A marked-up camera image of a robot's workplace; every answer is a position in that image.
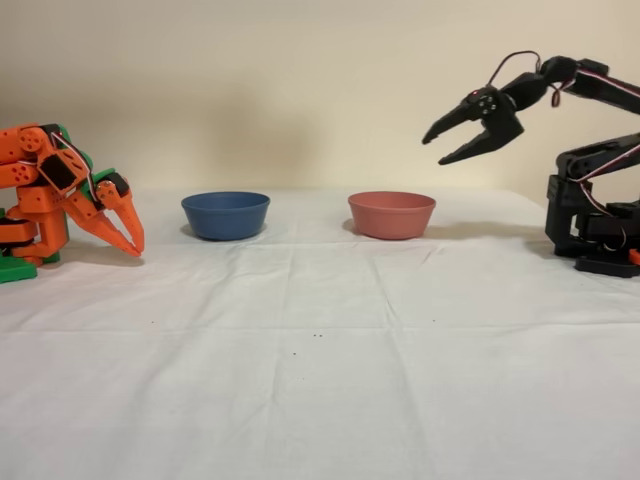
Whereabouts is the blue bowl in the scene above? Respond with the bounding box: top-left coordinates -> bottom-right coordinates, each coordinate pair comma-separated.
180,191 -> 272,242

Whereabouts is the red bowl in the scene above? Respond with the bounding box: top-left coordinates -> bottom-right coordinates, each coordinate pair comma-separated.
347,191 -> 437,241

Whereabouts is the white tablecloth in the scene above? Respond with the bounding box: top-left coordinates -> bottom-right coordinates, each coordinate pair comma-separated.
0,187 -> 640,480

